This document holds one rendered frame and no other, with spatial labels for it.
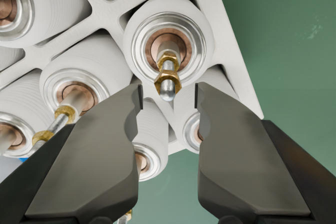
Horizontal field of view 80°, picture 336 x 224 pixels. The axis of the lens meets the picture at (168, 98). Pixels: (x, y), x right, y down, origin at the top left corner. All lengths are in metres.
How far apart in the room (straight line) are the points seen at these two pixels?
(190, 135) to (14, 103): 0.22
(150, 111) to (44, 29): 0.18
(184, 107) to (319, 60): 0.41
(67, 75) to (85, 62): 0.02
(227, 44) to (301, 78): 0.33
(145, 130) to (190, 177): 0.47
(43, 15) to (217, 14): 0.19
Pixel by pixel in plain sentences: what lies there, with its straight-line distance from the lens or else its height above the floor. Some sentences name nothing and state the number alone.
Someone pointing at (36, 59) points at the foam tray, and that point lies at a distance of 0.34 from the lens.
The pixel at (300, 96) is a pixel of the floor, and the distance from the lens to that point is 0.62.
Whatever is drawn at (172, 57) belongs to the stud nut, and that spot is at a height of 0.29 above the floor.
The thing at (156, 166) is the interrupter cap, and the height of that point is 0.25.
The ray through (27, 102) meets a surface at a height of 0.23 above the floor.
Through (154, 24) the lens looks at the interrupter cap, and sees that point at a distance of 0.20.
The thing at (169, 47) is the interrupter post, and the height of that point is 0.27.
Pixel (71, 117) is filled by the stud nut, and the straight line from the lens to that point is 0.22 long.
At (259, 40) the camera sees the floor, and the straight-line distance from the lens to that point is 0.51.
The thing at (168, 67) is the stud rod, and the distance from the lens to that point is 0.16.
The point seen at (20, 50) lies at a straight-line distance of 0.38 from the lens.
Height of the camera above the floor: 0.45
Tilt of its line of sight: 60 degrees down
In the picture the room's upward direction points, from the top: 179 degrees counter-clockwise
